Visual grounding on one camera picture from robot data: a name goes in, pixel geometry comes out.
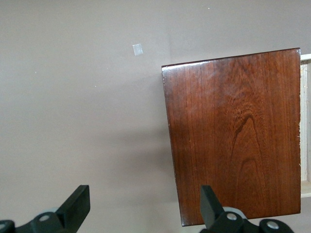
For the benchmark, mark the grey tape patch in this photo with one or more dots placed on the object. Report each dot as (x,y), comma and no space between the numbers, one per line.
(137,49)

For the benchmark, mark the dark brown wooden cabinet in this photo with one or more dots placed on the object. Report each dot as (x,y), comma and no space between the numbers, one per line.
(230,133)

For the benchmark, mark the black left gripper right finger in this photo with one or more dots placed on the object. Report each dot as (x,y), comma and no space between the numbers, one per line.
(209,206)

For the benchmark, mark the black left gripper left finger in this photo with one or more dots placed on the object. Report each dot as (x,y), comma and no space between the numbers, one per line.
(75,206)

